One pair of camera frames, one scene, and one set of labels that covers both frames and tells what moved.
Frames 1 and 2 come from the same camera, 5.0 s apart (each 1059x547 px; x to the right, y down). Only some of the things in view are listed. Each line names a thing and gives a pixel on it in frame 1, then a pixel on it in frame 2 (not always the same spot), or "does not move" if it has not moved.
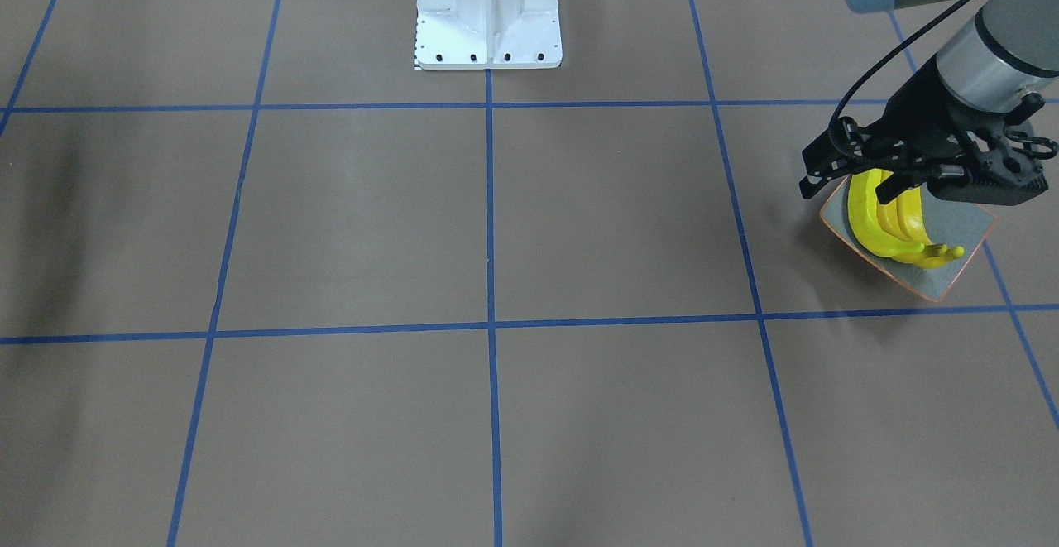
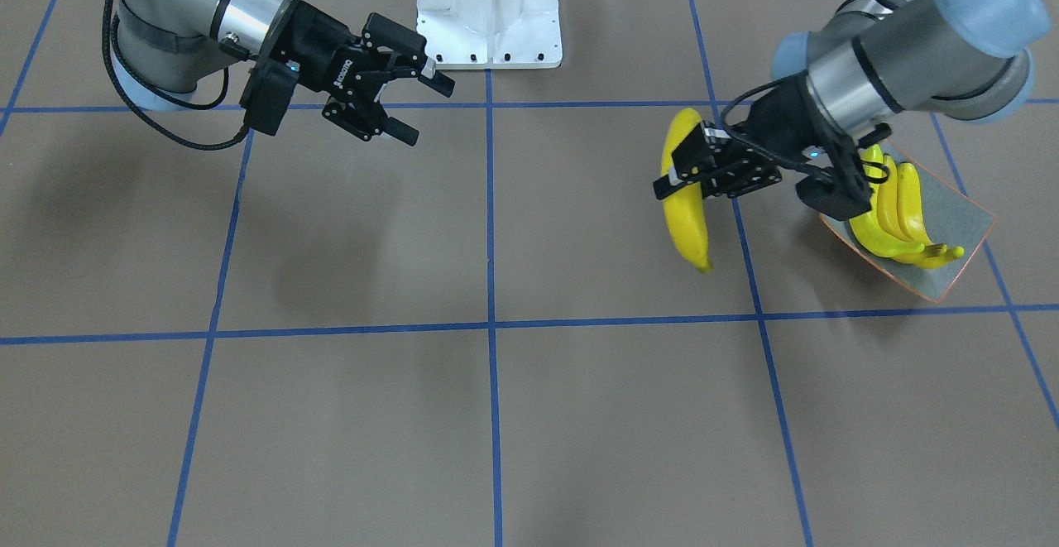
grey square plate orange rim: [965, 225] does not move
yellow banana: [864, 207] does not move
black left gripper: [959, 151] to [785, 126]
